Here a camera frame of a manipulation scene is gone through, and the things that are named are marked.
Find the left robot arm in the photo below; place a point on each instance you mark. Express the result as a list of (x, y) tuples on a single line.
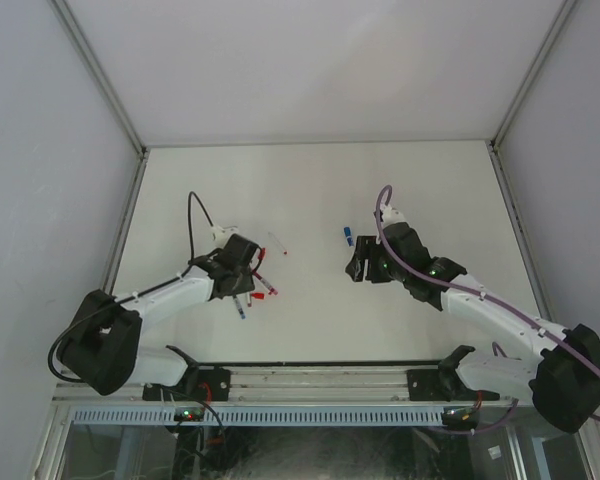
[(102, 348)]

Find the red white pen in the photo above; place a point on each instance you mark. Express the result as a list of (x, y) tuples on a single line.
[(265, 283)]

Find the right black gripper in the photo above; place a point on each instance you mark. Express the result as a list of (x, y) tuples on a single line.
[(368, 258)]

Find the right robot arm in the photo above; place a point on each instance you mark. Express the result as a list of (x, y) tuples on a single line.
[(554, 368)]

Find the thin red tipped refill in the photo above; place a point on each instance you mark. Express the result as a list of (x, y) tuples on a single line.
[(279, 245)]

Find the white marker blue end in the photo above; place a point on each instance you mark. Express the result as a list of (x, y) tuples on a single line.
[(348, 236)]

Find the aluminium rail frame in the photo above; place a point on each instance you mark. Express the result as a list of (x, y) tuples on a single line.
[(300, 382)]

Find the perforated blue cable tray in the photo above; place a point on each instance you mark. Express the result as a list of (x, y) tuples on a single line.
[(260, 416)]

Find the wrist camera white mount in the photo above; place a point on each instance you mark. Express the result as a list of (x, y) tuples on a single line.
[(390, 216), (221, 235)]

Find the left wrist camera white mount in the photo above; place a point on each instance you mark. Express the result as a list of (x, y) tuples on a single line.
[(221, 235)]

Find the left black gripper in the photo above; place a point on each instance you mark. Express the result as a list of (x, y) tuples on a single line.
[(245, 284)]

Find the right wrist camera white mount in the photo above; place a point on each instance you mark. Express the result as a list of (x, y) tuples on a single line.
[(390, 216)]

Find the white pen blue print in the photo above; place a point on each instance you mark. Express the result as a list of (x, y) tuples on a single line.
[(239, 307)]

